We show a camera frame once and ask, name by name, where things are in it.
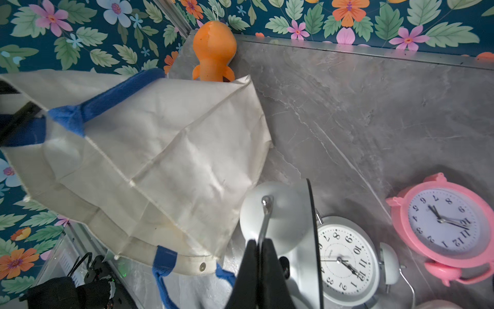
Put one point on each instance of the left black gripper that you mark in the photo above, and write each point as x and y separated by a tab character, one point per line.
22	128

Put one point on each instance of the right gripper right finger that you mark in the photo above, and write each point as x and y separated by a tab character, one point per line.
273	291

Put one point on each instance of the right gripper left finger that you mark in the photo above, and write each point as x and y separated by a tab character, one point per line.
244	293

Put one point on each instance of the white black twin-bell alarm clock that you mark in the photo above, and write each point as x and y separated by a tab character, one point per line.
286	215

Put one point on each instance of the white canvas bag blue handles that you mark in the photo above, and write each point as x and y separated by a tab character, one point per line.
156	168

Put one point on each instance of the white square alarm clock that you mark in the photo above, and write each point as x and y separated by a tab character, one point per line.
438	304

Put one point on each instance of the pink alarm clock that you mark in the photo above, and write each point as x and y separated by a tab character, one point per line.
448	224

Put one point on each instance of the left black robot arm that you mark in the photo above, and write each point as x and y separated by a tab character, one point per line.
91	283

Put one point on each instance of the orange plush toy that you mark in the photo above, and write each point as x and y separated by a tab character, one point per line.
215	46

